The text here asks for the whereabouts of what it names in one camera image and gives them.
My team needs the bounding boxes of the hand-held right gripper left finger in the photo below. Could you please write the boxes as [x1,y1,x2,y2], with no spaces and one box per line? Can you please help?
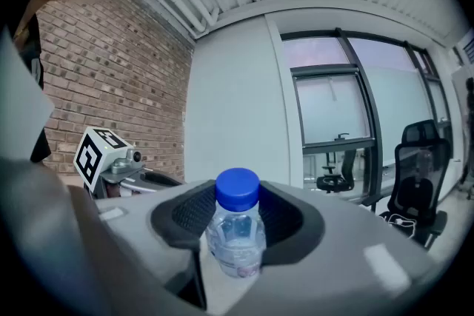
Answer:
[70,179,218,316]

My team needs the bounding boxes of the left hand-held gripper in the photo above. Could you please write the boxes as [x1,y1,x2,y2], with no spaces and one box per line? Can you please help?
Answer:
[73,126,184,199]

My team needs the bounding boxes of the clear plastic bottle blue label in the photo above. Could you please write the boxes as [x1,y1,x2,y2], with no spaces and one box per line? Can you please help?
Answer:
[205,168,267,278]

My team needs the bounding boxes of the black mesh office chair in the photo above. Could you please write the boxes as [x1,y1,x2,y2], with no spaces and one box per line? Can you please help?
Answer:
[376,119,453,249]

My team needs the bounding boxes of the white cable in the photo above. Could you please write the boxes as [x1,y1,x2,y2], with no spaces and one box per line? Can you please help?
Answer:
[387,212,418,238]

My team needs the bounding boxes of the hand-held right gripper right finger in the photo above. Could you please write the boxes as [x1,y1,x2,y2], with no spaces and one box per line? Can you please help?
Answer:
[221,180,445,316]

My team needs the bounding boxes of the black window frame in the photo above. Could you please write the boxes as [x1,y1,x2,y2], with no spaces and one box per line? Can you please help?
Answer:
[280,27,457,212]

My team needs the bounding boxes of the black office chair behind glass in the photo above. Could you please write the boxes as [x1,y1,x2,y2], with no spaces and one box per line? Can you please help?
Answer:
[316,149,359,194]

